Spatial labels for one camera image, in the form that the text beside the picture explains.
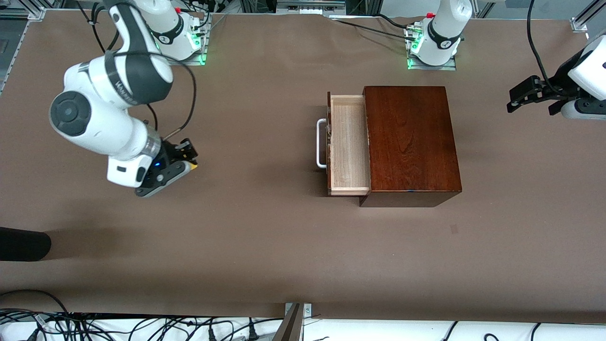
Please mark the aluminium frame crossbar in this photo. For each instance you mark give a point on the aluminium frame crossbar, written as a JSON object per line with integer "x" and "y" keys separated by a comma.
{"x": 310, "y": 8}

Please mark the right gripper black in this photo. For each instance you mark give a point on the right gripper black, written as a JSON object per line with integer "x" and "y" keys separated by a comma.
{"x": 169, "y": 151}

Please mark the grey metal bracket plate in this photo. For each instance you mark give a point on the grey metal bracket plate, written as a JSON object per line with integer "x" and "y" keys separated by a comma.
{"x": 307, "y": 310}

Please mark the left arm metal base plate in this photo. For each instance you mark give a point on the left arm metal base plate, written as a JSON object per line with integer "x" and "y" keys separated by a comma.
{"x": 433, "y": 67}

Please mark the black cylinder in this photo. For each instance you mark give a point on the black cylinder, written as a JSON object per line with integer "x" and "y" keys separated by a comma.
{"x": 23, "y": 244}

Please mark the wooden drawer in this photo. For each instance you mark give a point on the wooden drawer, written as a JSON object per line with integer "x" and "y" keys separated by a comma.
{"x": 350, "y": 151}

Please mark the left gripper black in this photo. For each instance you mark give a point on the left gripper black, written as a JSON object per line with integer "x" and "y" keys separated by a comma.
{"x": 561, "y": 74}

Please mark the aluminium frame corner rail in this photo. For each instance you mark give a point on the aluminium frame corner rail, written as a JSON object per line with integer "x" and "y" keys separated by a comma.
{"x": 580, "y": 23}

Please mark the dark brown wooden cabinet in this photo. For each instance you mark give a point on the dark brown wooden cabinet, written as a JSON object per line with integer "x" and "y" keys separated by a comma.
{"x": 412, "y": 142}

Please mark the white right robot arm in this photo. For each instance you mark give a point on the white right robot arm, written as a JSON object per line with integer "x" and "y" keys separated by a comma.
{"x": 104, "y": 123}

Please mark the dark metal bar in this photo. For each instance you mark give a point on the dark metal bar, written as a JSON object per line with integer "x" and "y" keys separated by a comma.
{"x": 289, "y": 329}

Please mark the black power plug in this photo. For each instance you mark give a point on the black power plug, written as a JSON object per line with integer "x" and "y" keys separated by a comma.
{"x": 252, "y": 334}

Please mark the yellow cube block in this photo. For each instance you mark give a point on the yellow cube block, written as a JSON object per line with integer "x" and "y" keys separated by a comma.
{"x": 192, "y": 166}

